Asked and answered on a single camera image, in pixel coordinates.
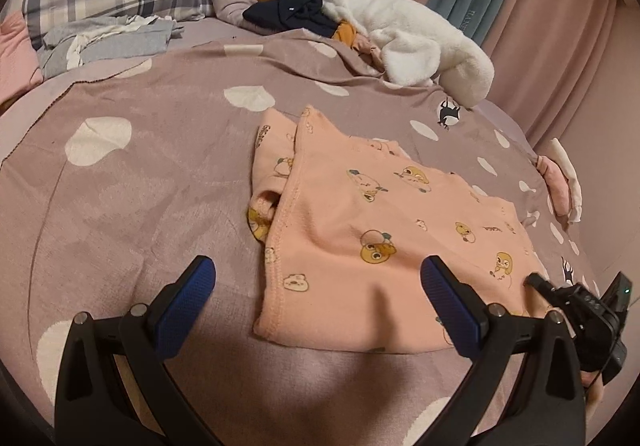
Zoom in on folded white garment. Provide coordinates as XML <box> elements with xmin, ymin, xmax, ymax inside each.
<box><xmin>550</xmin><ymin>139</ymin><xmax>585</xmax><ymax>223</ymax></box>

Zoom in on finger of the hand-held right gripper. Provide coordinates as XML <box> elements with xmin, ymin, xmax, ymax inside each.
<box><xmin>524</xmin><ymin>273</ymin><xmax>564</xmax><ymax>310</ymax></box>

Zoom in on orange garment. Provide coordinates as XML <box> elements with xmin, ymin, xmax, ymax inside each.
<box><xmin>332</xmin><ymin>21</ymin><xmax>359</xmax><ymax>45</ymax></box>

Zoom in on navy garment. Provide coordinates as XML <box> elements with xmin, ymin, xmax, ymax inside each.
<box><xmin>242</xmin><ymin>0</ymin><xmax>346</xmax><ymax>40</ymax></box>

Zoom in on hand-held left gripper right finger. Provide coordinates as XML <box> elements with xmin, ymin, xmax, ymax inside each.
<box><xmin>420</xmin><ymin>255</ymin><xmax>587</xmax><ymax>446</ymax></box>

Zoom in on folded pink garment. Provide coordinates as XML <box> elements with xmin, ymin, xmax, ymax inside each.
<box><xmin>537</xmin><ymin>153</ymin><xmax>574</xmax><ymax>223</ymax></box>

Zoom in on mauve spotted blanket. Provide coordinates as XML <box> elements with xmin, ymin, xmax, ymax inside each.
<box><xmin>0</xmin><ymin>29</ymin><xmax>601</xmax><ymax>446</ymax></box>

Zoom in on white plush blanket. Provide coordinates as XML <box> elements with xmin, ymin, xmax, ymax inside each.
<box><xmin>309</xmin><ymin>0</ymin><xmax>496</xmax><ymax>108</ymax></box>

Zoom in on small pink cloth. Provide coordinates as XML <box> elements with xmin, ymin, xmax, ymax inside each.
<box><xmin>350</xmin><ymin>34</ymin><xmax>386</xmax><ymax>75</ymax></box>

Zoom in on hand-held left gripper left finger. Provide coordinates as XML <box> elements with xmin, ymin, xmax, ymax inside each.
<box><xmin>54</xmin><ymin>255</ymin><xmax>223</xmax><ymax>446</ymax></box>

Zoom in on person's right hand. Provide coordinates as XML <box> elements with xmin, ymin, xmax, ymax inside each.
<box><xmin>581</xmin><ymin>370</ymin><xmax>607</xmax><ymax>433</ymax></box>

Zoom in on peach cartoon print shirt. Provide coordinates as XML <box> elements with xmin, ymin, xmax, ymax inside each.
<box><xmin>247</xmin><ymin>106</ymin><xmax>551</xmax><ymax>357</ymax></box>

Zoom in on blue-grey folded clothes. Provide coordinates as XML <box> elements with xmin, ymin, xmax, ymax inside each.
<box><xmin>37</xmin><ymin>15</ymin><xmax>184</xmax><ymax>78</ymax></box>

